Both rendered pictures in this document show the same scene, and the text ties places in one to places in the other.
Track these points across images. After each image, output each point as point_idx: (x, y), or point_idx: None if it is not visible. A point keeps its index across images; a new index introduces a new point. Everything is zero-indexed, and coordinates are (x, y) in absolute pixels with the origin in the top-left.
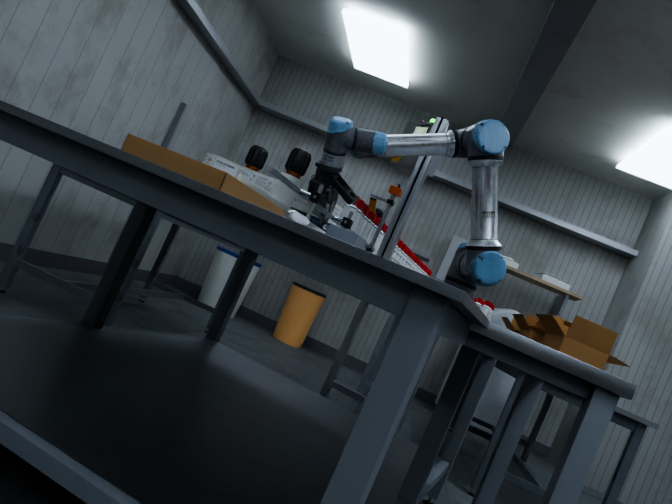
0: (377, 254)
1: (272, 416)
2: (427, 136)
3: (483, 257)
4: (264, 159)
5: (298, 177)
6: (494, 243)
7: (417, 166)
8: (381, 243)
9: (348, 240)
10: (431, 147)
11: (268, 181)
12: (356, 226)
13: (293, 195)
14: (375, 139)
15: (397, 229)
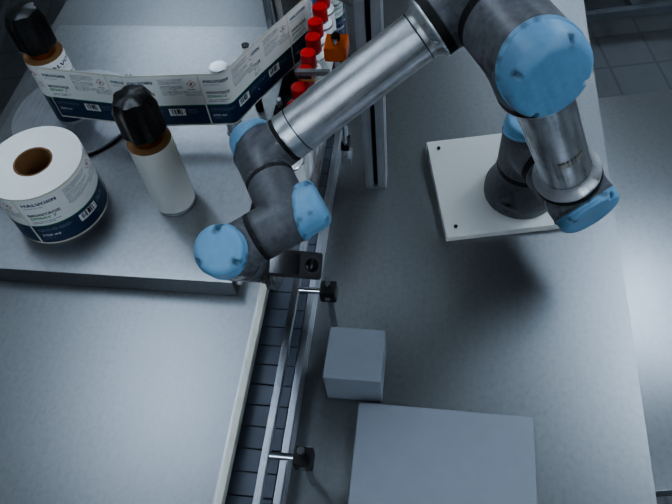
0: (366, 159)
1: None
2: (380, 69)
3: (577, 219)
4: (46, 28)
5: (161, 138)
6: (591, 184)
7: (359, 9)
8: (363, 144)
9: (368, 387)
10: (399, 82)
11: (94, 80)
12: (312, 159)
13: (178, 165)
14: (304, 232)
15: (379, 119)
